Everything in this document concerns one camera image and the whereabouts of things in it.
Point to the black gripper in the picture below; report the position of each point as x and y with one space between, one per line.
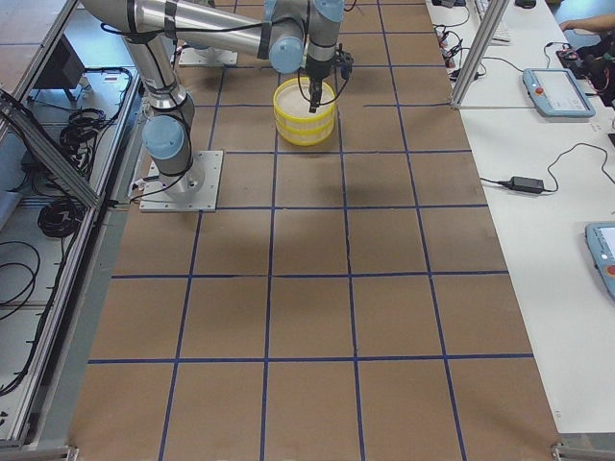
317 71

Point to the yellow steamer layer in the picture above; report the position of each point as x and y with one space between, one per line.
291 108
305 137

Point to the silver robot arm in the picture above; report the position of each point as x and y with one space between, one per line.
294 36

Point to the person's hand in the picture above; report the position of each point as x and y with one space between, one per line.
569 25

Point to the white keyboard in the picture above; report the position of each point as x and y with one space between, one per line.
491 14

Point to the black power adapter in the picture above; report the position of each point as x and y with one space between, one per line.
527 185

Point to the grey teach pendant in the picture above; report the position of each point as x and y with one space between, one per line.
556 93
599 238

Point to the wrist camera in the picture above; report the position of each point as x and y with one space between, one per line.
344 62

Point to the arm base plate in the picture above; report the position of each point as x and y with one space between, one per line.
196 191
207 57

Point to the aluminium frame post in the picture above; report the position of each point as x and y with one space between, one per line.
466 76

